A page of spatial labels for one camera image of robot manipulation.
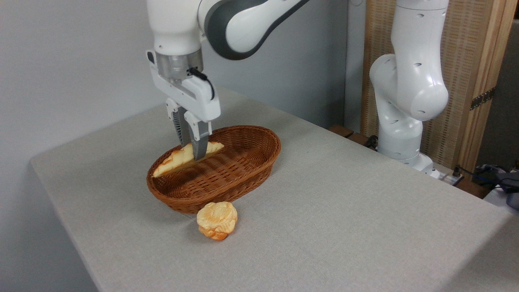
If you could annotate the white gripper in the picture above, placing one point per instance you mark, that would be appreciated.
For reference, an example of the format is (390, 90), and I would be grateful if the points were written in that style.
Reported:
(194, 97)

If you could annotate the long braided bread loaf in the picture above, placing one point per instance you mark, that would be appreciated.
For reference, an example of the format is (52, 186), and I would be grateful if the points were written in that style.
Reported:
(176, 160)

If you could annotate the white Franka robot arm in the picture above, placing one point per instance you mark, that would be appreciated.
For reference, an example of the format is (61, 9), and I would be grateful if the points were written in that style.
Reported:
(409, 85)

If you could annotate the round golden bread bun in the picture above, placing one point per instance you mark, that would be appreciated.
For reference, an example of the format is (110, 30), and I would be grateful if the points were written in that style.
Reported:
(217, 219)

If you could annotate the brown oval wicker basket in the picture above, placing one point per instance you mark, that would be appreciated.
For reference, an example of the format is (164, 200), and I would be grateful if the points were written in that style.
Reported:
(243, 166)

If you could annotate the wooden folding screen panel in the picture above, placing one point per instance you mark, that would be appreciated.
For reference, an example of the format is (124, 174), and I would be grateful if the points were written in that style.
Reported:
(466, 40)

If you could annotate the dark metal screen hinge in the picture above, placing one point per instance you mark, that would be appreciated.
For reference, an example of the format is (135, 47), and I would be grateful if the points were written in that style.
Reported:
(482, 98)

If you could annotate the white side table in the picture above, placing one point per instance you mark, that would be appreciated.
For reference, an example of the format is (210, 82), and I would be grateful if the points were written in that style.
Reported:
(496, 199)

